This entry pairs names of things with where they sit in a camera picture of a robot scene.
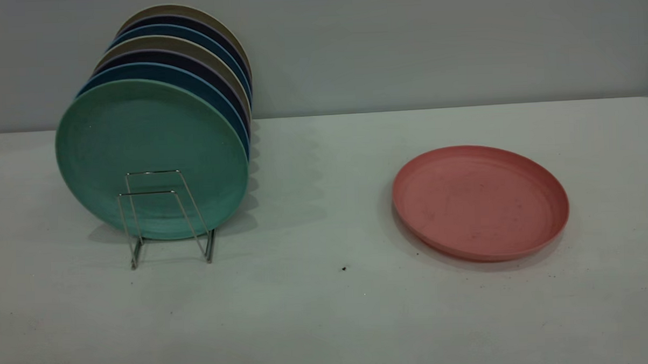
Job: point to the pink round plate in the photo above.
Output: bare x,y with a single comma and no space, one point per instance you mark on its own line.
481,203

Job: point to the green round plate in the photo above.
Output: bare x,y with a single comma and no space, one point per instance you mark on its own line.
150,145

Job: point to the blue round plate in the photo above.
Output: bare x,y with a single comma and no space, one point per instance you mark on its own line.
168,29
147,70

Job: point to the dark purple round plate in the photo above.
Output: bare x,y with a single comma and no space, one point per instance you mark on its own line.
155,56
173,18

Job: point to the beige round plate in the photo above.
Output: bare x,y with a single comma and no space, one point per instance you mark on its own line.
172,8
157,42

